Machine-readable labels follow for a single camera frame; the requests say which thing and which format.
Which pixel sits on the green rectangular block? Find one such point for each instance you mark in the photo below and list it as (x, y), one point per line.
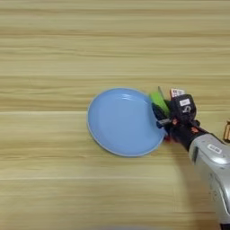
(158, 100)

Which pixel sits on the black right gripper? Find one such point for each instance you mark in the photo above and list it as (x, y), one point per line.
(181, 131)

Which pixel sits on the blue round plate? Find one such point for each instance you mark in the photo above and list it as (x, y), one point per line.
(122, 122)

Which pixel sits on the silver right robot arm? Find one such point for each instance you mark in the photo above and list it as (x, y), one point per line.
(212, 167)

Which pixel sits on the white pink small box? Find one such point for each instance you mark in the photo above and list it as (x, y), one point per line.
(176, 92)

